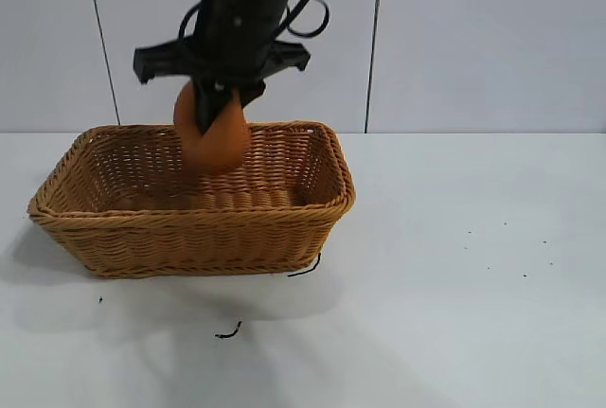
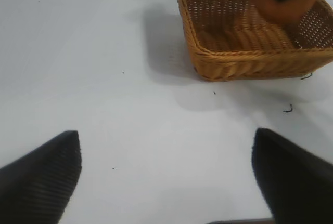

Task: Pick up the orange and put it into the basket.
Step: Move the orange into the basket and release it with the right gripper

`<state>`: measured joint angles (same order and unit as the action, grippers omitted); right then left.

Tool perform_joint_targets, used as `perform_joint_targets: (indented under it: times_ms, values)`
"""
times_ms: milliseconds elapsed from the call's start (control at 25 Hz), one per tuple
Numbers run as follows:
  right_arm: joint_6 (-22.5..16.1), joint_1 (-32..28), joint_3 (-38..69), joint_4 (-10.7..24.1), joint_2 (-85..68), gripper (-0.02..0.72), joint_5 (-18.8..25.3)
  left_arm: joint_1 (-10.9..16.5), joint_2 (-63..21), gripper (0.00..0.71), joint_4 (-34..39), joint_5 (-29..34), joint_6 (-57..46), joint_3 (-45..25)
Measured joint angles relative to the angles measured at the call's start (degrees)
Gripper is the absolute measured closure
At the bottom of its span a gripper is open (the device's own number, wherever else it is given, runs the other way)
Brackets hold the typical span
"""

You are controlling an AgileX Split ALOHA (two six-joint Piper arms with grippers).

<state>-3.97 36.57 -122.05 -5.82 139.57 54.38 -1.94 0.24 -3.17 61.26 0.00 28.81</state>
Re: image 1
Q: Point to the woven wicker basket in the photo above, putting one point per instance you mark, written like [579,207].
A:
[189,237]

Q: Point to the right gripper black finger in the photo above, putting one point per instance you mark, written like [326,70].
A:
[208,105]
[251,93]

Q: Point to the orange with knobbly stem end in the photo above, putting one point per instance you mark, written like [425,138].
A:
[222,152]

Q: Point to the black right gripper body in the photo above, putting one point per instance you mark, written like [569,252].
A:
[232,48]

